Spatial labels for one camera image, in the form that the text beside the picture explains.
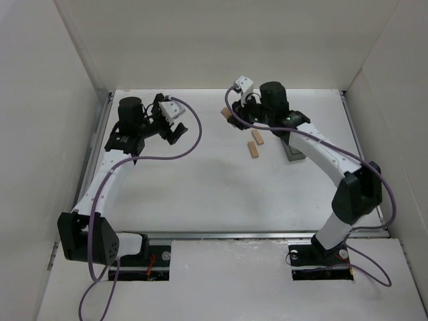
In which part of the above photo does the aluminium rail front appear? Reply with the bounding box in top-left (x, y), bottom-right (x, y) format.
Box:
top-left (113, 229), bottom-right (391, 241)

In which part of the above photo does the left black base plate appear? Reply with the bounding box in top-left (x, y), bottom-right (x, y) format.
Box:
top-left (118, 240), bottom-right (172, 282)

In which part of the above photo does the wood block three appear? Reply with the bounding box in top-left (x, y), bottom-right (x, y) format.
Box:
top-left (247, 141), bottom-right (259, 158)

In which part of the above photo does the purple cable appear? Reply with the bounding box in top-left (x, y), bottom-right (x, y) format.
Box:
top-left (224, 85), bottom-right (397, 288)
top-left (79, 95), bottom-right (203, 321)

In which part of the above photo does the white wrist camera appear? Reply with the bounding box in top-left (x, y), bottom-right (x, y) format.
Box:
top-left (159, 100), bottom-right (185, 125)
top-left (233, 75), bottom-right (254, 106)

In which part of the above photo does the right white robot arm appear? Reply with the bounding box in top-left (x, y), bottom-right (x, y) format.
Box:
top-left (227, 76), bottom-right (383, 265)

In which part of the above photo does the wood block one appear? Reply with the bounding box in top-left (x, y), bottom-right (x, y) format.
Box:
top-left (221, 107), bottom-right (232, 120)

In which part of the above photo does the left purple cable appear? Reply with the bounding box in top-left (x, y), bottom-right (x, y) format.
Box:
top-left (79, 95), bottom-right (203, 321)

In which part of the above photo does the wood block two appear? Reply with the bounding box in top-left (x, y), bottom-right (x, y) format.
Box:
top-left (251, 130), bottom-right (264, 146)

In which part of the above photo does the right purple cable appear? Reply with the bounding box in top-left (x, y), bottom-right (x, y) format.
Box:
top-left (224, 85), bottom-right (397, 288)

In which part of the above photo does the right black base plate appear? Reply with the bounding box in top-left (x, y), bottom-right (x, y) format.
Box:
top-left (288, 243), bottom-right (354, 281)

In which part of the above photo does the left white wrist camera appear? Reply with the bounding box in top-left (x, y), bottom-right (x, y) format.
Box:
top-left (159, 100), bottom-right (185, 125)

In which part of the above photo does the smoky transparent plastic box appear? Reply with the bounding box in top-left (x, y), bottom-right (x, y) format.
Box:
top-left (281, 136), bottom-right (306, 162)

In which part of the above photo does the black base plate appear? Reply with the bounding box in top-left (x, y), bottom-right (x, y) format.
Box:
top-left (118, 240), bottom-right (172, 282)
top-left (288, 243), bottom-right (354, 281)

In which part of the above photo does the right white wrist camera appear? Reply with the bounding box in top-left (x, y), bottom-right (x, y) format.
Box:
top-left (233, 75), bottom-right (254, 106)

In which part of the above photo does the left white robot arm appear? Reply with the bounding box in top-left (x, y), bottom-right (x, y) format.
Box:
top-left (58, 94), bottom-right (187, 265)

